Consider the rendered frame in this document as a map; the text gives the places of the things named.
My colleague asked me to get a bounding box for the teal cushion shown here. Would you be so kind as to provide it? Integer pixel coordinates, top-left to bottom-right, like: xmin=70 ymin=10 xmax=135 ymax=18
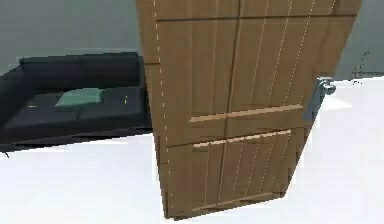
xmin=54 ymin=87 xmax=105 ymax=109

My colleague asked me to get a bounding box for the black sofa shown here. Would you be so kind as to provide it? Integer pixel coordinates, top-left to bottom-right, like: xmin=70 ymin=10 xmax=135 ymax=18
xmin=0 ymin=52 xmax=153 ymax=154

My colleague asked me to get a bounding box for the grey metal door handle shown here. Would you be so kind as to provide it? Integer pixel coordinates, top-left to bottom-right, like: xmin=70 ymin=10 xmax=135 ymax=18
xmin=302 ymin=77 xmax=337 ymax=122

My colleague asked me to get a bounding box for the brown wooden room door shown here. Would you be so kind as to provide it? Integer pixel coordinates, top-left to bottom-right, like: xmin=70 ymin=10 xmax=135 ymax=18
xmin=134 ymin=0 xmax=364 ymax=221

